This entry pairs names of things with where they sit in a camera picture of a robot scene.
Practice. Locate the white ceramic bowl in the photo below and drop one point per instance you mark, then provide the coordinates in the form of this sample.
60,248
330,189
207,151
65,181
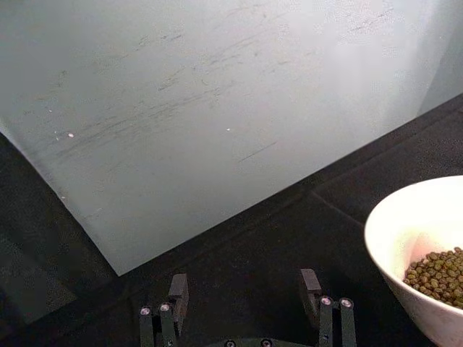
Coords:
405,231

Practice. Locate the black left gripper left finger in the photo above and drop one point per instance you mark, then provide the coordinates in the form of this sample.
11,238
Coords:
178,293

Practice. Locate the black table cloth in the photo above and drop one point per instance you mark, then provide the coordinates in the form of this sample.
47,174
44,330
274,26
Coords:
275,235

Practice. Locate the green mung beans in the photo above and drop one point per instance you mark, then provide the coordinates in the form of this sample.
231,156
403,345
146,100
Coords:
439,271

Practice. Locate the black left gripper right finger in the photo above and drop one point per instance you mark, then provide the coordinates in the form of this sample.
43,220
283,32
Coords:
313,293

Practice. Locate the plain pale wall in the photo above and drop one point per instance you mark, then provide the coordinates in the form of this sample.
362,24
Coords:
202,108

